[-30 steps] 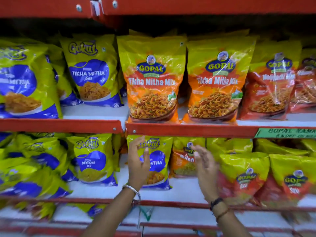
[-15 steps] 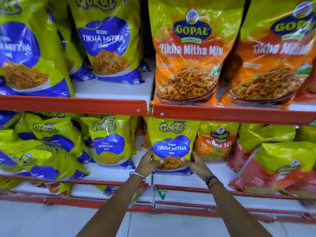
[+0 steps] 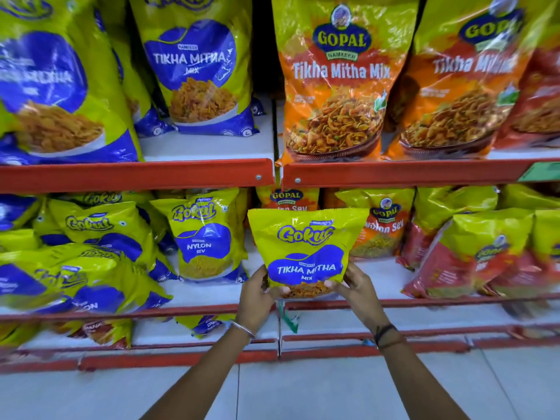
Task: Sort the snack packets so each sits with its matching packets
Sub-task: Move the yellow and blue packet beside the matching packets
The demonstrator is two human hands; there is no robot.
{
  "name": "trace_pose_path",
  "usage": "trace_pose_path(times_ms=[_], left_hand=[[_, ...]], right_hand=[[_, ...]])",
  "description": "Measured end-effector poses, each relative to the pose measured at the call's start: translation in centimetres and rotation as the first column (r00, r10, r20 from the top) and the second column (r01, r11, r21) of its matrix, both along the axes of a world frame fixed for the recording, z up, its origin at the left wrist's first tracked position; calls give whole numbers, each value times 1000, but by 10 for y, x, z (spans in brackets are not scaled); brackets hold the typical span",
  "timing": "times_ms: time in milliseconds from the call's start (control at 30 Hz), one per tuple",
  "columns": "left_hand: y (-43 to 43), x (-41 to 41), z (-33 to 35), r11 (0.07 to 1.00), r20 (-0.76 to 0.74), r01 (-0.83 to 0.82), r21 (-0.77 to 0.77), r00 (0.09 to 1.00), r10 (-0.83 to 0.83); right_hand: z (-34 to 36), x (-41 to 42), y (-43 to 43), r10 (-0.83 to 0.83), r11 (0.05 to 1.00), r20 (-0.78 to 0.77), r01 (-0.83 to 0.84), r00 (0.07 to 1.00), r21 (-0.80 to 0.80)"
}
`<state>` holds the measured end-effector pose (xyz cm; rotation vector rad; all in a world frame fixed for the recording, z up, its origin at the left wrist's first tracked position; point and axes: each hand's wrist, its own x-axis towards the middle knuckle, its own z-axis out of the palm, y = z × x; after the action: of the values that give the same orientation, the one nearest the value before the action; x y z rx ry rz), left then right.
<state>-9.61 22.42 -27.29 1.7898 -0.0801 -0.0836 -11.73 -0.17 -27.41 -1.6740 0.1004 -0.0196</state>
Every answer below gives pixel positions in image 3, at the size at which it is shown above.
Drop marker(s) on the small yellow blue snack packet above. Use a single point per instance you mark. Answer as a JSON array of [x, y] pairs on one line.
[[306, 244]]

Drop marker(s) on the person's left hand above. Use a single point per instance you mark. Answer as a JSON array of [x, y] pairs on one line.
[[253, 301]]

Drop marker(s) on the pile of yellow blue bags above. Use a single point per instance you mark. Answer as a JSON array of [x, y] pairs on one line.
[[87, 249]]

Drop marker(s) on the black wristband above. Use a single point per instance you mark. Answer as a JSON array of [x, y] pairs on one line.
[[387, 334]]

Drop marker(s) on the white shelf with red edge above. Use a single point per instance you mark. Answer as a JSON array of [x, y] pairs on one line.
[[437, 328], [205, 297], [393, 279], [175, 356], [175, 172], [393, 172]]

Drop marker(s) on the small yellow red snack packet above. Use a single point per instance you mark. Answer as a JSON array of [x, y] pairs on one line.
[[525, 196], [472, 253], [547, 244], [446, 203]]

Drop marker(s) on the green hanging tag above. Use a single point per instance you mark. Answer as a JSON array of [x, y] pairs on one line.
[[288, 319]]

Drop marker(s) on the large orange yellow snack bag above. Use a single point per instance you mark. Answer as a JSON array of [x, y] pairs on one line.
[[463, 83], [337, 83]]

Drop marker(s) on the person's right forearm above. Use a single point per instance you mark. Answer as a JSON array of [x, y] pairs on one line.
[[418, 380]]

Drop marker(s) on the large yellow blue snack bag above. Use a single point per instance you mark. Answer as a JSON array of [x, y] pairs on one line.
[[57, 83], [131, 91], [197, 65], [257, 107]]

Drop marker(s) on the small yellow orange snack packet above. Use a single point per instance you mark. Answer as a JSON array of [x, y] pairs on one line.
[[286, 197], [385, 223]]

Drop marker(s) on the person's left forearm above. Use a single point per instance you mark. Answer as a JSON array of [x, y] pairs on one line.
[[199, 380]]

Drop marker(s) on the large red snack bag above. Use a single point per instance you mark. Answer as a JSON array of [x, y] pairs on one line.
[[533, 104]]

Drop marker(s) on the person's left thumb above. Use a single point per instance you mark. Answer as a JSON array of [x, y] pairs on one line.
[[276, 292]]

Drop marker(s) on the silver bangle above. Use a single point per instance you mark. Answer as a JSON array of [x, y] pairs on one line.
[[243, 329]]

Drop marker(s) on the person's right thumb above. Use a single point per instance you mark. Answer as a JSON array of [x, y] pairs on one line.
[[337, 286]]

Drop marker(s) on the person's right hand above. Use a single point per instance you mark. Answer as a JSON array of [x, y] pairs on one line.
[[362, 299]]

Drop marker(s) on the green shelf label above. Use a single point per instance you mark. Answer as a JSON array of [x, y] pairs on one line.
[[540, 171]]

